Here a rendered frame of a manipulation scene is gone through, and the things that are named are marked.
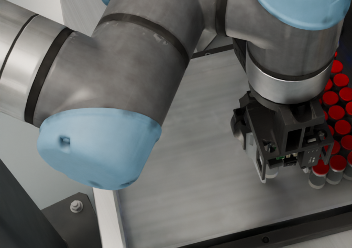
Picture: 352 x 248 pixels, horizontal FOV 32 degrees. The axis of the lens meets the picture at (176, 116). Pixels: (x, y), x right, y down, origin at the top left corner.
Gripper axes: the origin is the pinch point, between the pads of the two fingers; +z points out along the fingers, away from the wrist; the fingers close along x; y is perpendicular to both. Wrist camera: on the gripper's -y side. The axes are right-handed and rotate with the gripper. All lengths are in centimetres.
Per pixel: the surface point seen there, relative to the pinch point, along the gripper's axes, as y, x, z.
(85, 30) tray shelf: -30.4, -19.9, 7.6
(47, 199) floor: -45, -48, 96
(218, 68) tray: -17.7, -2.0, 7.3
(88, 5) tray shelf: -35.2, -18.6, 7.6
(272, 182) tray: 1.4, 0.3, 7.3
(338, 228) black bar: 9.8, 5.8, 5.6
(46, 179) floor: -51, -47, 96
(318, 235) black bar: 9.9, 3.4, 6.1
